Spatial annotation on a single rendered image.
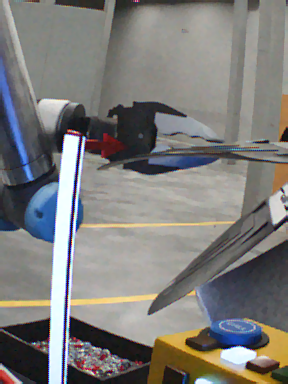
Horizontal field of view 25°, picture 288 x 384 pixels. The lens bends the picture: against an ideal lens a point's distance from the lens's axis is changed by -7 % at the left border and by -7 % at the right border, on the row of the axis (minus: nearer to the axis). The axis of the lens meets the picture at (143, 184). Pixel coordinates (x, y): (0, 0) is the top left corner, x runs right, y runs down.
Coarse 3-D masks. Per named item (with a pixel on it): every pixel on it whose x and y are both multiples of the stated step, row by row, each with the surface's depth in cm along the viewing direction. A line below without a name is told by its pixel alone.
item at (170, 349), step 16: (160, 336) 45; (176, 336) 45; (192, 336) 45; (272, 336) 46; (160, 352) 44; (176, 352) 43; (192, 352) 42; (208, 352) 42; (256, 352) 42; (272, 352) 42; (160, 368) 44; (192, 368) 42; (208, 368) 40; (224, 368) 39; (240, 368) 39
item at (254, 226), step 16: (256, 208) 100; (240, 224) 100; (256, 224) 96; (272, 224) 93; (224, 240) 100; (240, 240) 96; (256, 240) 93; (208, 256) 101; (224, 256) 96; (240, 256) 93; (192, 272) 100; (208, 272) 95; (176, 288) 99; (192, 288) 94; (160, 304) 96
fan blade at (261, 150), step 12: (216, 144) 79; (228, 144) 80; (240, 144) 81; (252, 144) 83; (264, 144) 84; (144, 156) 70; (156, 156) 69; (168, 156) 69; (180, 156) 70; (204, 156) 67; (216, 156) 65; (228, 156) 65; (240, 156) 65; (252, 156) 71; (264, 156) 74; (276, 156) 76
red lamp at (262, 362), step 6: (252, 360) 39; (258, 360) 39; (264, 360) 39; (270, 360) 39; (276, 360) 39; (246, 366) 39; (252, 366) 39; (258, 366) 38; (264, 366) 38; (270, 366) 38; (276, 366) 39; (258, 372) 38; (264, 372) 38
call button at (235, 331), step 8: (224, 320) 47; (232, 320) 47; (240, 320) 47; (216, 328) 45; (224, 328) 45; (232, 328) 45; (240, 328) 45; (248, 328) 45; (256, 328) 45; (216, 336) 44; (224, 336) 44; (232, 336) 43; (240, 336) 43; (248, 336) 43; (256, 336) 44; (232, 344) 43; (240, 344) 43; (248, 344) 44
